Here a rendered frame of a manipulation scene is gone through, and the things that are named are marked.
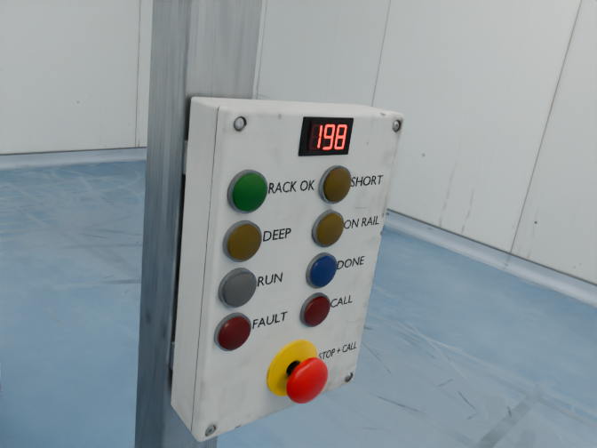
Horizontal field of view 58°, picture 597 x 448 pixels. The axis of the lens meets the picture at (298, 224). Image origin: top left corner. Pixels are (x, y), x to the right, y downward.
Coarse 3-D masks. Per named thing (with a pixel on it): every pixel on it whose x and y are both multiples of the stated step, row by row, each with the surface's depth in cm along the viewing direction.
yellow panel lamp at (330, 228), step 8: (328, 216) 41; (336, 216) 42; (320, 224) 41; (328, 224) 41; (336, 224) 42; (320, 232) 41; (328, 232) 42; (336, 232) 42; (320, 240) 42; (328, 240) 42; (336, 240) 43
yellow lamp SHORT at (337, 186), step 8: (328, 176) 40; (336, 176) 40; (344, 176) 41; (328, 184) 40; (336, 184) 40; (344, 184) 41; (328, 192) 40; (336, 192) 41; (344, 192) 41; (328, 200) 41; (336, 200) 41
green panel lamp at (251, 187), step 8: (248, 176) 35; (256, 176) 36; (240, 184) 35; (248, 184) 35; (256, 184) 36; (264, 184) 36; (240, 192) 35; (248, 192) 35; (256, 192) 36; (264, 192) 36; (240, 200) 35; (248, 200) 36; (256, 200) 36; (240, 208) 36; (248, 208) 36; (256, 208) 36
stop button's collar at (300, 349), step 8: (288, 344) 44; (296, 344) 44; (304, 344) 45; (312, 344) 46; (352, 344) 50; (280, 352) 44; (288, 352) 44; (296, 352) 45; (304, 352) 45; (312, 352) 46; (272, 360) 44; (280, 360) 44; (288, 360) 44; (304, 360) 46; (272, 368) 44; (280, 368) 44; (272, 376) 44; (280, 376) 44; (288, 376) 45; (272, 384) 44; (280, 384) 45; (280, 392) 45
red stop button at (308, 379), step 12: (312, 360) 43; (288, 372) 45; (300, 372) 42; (312, 372) 43; (324, 372) 44; (288, 384) 43; (300, 384) 42; (312, 384) 43; (324, 384) 44; (300, 396) 43; (312, 396) 44
